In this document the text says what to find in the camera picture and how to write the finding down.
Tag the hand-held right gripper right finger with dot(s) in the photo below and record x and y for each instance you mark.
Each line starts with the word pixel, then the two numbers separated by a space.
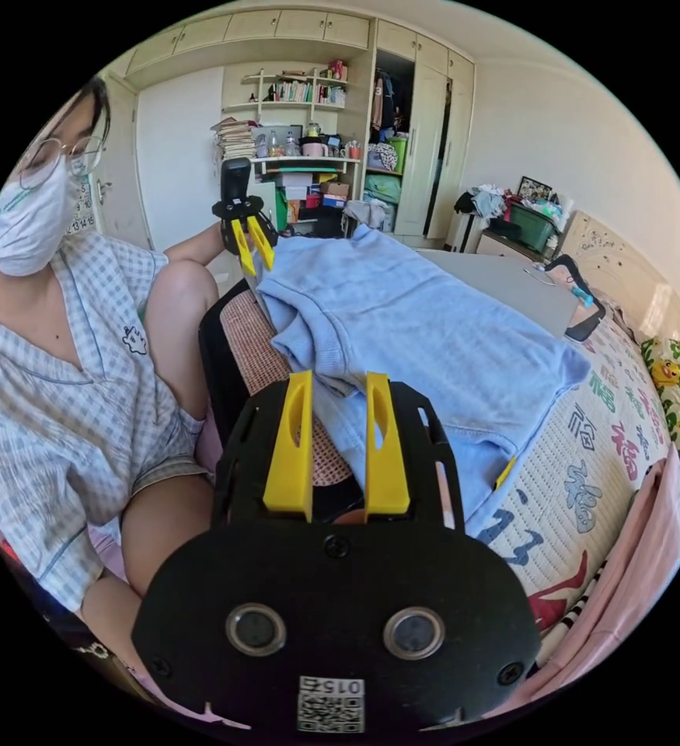
pixel 387 466

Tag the wall calendar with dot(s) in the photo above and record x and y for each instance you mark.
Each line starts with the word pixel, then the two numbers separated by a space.
pixel 83 212

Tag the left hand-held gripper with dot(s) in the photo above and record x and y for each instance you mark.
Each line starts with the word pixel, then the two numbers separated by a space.
pixel 227 230

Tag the person's body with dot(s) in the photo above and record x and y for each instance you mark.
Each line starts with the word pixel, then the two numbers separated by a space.
pixel 54 379

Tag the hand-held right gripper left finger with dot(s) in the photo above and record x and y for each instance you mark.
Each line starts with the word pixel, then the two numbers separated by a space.
pixel 289 460

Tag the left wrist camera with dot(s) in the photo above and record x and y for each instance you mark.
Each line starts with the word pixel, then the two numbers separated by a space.
pixel 236 178

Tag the bed with printed quilt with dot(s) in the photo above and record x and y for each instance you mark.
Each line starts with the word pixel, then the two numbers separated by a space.
pixel 596 466

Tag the blue long sleeve sweater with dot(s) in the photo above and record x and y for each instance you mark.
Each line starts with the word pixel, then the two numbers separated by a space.
pixel 433 338

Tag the person's left forearm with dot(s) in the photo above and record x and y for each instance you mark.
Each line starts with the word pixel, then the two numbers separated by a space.
pixel 191 246

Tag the cream wall cupboard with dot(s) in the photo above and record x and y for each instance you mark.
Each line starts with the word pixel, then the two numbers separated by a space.
pixel 246 32

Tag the grey flat board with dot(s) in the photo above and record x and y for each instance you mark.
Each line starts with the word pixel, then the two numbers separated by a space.
pixel 503 285

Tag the checked mat with black border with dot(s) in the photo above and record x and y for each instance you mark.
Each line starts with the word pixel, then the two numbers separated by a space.
pixel 246 338

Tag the cream wardrobe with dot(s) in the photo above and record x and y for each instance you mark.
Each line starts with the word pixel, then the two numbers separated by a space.
pixel 427 146

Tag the bedside table with green box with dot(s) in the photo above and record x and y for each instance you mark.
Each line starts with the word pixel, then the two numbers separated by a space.
pixel 526 224

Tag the cluttered desk shelf with books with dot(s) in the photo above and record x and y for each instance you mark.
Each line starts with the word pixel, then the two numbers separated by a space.
pixel 293 146

